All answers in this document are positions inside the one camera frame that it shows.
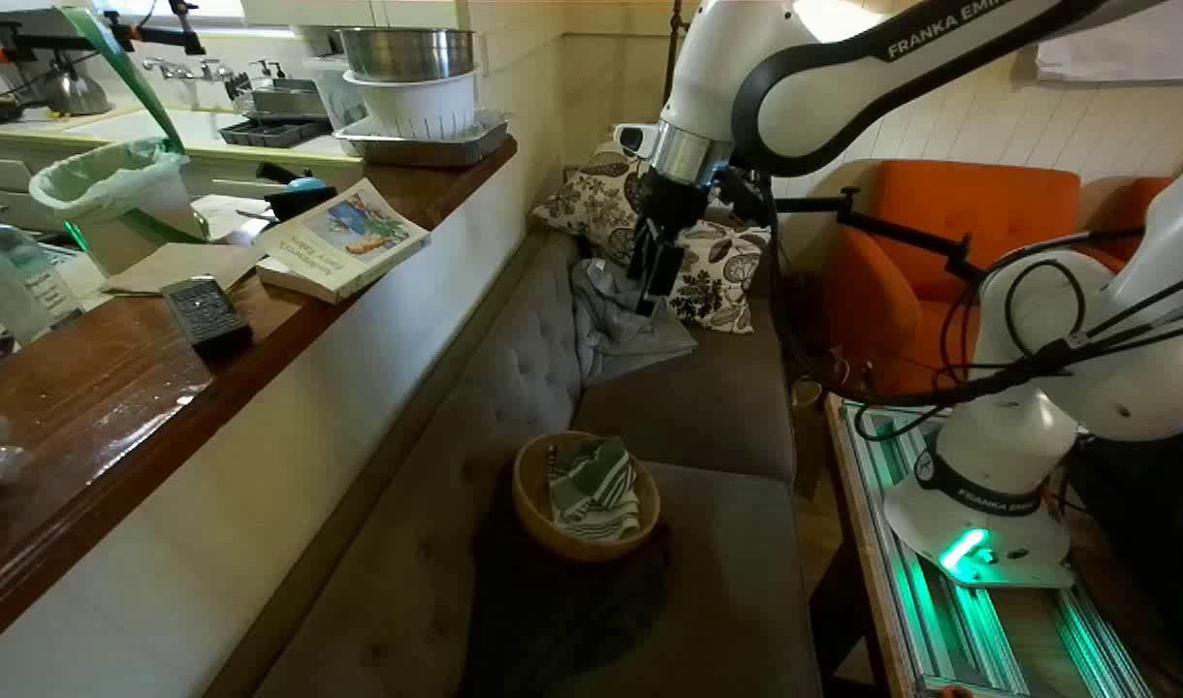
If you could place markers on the steel cooking pot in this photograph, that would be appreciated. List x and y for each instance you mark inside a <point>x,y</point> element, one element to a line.
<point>410,50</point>

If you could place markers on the white hanging sheet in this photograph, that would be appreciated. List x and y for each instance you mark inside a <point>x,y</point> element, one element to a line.
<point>1119,43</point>

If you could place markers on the white plastic colander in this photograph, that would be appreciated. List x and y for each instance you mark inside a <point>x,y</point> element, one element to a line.
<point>415,103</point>

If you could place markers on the beige paper sheet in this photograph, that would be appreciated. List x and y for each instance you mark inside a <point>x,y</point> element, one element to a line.
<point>178,266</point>

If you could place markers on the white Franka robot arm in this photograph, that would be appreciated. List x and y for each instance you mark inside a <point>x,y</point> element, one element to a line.
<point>810,80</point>

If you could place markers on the metal baking tray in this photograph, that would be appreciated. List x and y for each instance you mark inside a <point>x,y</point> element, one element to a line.
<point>430,145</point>

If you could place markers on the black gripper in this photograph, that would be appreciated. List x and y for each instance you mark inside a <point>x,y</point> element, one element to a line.
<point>670,216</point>

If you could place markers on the orange armchair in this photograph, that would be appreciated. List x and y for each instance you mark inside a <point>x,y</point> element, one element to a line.
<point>921,278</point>

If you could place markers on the clear plastic bottle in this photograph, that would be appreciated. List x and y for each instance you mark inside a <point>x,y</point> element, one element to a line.
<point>7,278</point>

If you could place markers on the bin with green liner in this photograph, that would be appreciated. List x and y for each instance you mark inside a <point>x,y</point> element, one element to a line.
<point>109,180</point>

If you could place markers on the round wooden bowl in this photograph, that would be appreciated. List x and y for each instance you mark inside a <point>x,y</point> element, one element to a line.
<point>533,504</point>

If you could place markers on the thick paperback book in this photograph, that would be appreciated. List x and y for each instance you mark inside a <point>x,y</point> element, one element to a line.
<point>343,242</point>

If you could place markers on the grey tufted sofa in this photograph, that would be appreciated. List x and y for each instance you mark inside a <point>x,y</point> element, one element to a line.
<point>732,605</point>

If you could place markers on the floral patterned pillow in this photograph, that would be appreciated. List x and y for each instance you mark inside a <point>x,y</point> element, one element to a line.
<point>728,266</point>

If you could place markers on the grey crumpled blanket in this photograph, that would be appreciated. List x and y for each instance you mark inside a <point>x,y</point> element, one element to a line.
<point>615,324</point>

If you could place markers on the green white striped towel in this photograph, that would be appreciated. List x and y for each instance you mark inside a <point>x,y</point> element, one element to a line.
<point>595,490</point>

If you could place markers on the wooden shelf with items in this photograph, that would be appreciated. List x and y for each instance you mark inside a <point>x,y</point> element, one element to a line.
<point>86,388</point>

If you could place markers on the black desk gadget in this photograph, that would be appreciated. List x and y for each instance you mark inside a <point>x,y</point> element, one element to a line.
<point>293,192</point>

